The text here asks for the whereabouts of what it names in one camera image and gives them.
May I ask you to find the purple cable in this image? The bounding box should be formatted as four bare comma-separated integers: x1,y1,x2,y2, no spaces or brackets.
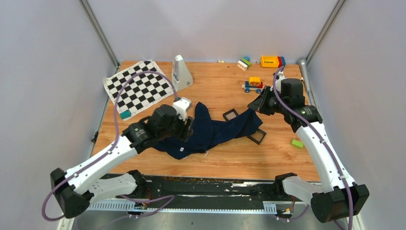
272,66,354,230
42,70,183,222

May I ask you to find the black square frame box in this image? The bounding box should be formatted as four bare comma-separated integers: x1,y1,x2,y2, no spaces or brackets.
247,128,267,145

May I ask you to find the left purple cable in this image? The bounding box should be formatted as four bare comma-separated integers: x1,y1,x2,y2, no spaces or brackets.
42,70,183,222

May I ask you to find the navy blue garment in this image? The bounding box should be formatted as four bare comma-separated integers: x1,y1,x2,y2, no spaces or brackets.
153,102,263,160

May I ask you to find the white green blue brick stack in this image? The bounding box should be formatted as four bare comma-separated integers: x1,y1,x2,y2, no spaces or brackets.
237,56,251,71

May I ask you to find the teal block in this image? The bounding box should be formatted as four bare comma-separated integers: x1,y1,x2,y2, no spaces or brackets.
120,110,131,120

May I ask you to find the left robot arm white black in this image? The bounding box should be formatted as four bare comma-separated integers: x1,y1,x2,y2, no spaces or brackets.
50,98,193,219

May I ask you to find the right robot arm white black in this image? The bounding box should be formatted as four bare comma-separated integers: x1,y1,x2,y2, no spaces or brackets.
248,78,370,229

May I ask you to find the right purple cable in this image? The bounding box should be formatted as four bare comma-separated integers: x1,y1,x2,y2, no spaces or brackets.
272,66,354,230

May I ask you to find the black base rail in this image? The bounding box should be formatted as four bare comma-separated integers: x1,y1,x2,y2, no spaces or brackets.
115,173,305,211

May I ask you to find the yellow red blue brick box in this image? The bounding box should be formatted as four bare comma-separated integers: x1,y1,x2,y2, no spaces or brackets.
260,56,286,68

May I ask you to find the checkerboard calibration mat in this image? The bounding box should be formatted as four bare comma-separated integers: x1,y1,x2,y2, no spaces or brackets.
103,61,173,120

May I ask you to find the toy car with yellow top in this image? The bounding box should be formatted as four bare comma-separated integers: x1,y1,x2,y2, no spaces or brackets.
242,76,264,94

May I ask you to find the green block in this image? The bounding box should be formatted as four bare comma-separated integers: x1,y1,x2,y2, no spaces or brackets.
291,139,304,149

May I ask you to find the grey metal pipe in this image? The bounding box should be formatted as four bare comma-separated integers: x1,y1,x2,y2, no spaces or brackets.
297,57,311,93

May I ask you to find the white metronome-shaped object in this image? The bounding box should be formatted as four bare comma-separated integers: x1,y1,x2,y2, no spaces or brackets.
171,55,194,92

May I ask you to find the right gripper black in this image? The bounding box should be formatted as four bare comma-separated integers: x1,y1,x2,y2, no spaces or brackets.
248,86,288,115

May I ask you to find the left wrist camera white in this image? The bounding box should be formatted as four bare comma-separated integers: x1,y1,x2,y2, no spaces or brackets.
172,97,192,121

